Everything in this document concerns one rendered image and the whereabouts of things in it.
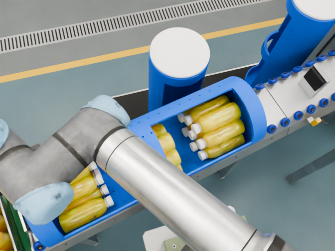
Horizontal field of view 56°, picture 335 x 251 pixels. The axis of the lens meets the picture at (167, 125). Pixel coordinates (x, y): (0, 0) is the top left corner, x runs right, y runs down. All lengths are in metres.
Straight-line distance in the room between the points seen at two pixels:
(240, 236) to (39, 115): 2.27
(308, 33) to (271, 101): 0.49
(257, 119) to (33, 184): 0.86
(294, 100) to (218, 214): 1.24
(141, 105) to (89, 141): 1.83
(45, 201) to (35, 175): 0.04
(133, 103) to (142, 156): 1.87
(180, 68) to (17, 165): 1.03
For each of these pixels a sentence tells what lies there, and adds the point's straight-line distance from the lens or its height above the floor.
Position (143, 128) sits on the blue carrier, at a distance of 1.07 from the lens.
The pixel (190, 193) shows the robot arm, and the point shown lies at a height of 1.80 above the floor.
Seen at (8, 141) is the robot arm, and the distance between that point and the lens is 0.53.
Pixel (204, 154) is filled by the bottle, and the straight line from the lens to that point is 1.24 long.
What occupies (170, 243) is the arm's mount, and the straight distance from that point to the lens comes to 1.00.
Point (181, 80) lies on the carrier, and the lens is 1.41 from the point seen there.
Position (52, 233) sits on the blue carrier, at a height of 1.17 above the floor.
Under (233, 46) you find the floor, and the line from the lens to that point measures 2.88.
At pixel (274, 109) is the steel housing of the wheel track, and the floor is 0.93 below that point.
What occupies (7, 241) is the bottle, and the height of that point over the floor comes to 0.99.
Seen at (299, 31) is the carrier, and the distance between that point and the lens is 1.88.
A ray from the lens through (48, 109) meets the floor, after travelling 2.57.
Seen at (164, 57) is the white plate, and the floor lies 1.04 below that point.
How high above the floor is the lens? 2.21
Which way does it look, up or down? 67 degrees down
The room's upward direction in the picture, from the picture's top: 9 degrees clockwise
